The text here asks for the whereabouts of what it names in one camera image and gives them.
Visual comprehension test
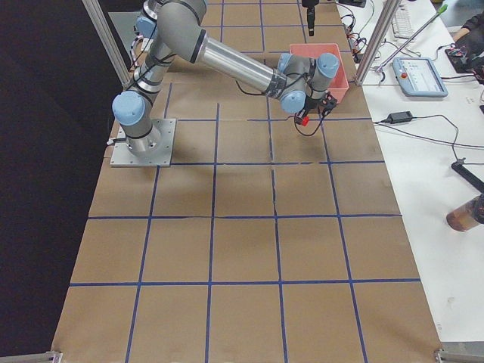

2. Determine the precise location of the pink plastic box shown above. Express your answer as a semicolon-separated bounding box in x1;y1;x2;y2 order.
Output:
289;42;349;105

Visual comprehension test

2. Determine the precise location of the black power adapter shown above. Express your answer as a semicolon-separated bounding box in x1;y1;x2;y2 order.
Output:
387;111;414;124

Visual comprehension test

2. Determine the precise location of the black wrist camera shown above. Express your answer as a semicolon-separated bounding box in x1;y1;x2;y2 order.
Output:
321;92;337;116

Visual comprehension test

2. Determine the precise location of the brown bottle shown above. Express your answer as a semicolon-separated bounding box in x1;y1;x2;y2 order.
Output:
446;194;483;231

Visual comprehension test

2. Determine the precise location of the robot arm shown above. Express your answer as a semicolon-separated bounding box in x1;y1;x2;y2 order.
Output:
112;1;340;157

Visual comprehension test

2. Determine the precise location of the aluminium frame post left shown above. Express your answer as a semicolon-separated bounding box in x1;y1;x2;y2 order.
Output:
82;0;131;88

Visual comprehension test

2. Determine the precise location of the white keyboard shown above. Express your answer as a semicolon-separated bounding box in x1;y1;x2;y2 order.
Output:
392;6;413;39

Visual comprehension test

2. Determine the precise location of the teach pendant tablet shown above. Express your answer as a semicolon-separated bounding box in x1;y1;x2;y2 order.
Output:
392;57;448;98

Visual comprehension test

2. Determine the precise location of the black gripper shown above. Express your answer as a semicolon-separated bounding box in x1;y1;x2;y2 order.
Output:
301;0;318;36
294;95;327;124

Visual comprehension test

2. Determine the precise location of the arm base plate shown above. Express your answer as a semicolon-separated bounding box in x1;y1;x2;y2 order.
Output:
110;118;177;167

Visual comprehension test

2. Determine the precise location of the aluminium frame post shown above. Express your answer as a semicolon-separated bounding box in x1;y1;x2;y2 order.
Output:
355;0;400;85
82;0;131;88

